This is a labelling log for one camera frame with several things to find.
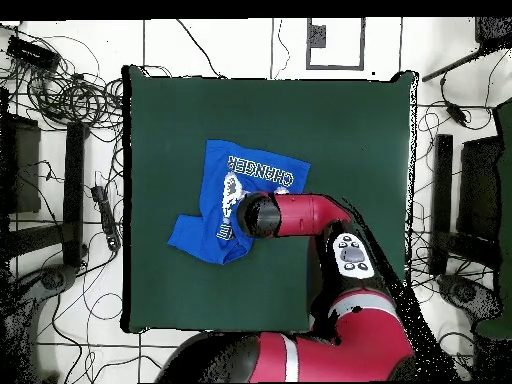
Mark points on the dark green table cloth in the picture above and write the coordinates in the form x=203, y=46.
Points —
x=180, y=112

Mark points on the black power strip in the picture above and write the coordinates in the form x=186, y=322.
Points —
x=106, y=218

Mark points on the black rod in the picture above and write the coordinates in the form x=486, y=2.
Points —
x=452, y=66

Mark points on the dark flat panel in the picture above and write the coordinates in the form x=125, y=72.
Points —
x=24, y=168
x=480, y=188

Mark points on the black stand leg with caster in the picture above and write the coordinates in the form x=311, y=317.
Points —
x=52, y=280
x=464, y=292

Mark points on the small dark box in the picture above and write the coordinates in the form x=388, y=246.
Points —
x=318, y=36

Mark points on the grey square frame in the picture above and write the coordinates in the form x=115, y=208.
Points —
x=362, y=44

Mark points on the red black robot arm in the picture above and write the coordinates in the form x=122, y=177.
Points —
x=360, y=344

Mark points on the black upright bar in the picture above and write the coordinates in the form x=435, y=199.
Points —
x=74, y=192
x=443, y=200

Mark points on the black speckled block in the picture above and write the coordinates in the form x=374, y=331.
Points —
x=494, y=32

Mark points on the blue printed t-shirt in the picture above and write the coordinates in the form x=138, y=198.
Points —
x=212, y=192

